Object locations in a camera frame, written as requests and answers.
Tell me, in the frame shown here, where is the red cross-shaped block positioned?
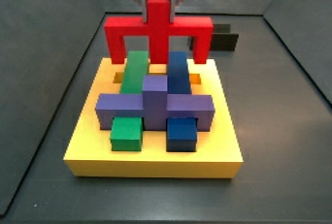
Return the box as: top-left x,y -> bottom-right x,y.
103,0 -> 213,64

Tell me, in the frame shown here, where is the yellow base board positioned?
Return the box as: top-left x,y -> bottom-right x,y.
63,58 -> 242,178

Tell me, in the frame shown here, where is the black block holder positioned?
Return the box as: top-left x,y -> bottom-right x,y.
186,23 -> 238,52

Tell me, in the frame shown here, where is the purple cross block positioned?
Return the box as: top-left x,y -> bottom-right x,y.
95,76 -> 215,132

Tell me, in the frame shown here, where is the blue long block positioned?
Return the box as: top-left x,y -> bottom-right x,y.
166,51 -> 197,152

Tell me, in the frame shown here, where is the green long block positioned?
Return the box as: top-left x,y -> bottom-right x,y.
110,51 -> 147,151

